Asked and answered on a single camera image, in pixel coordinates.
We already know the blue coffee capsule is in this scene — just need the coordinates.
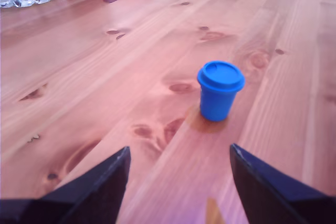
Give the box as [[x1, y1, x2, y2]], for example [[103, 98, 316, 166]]
[[197, 60, 246, 123]]

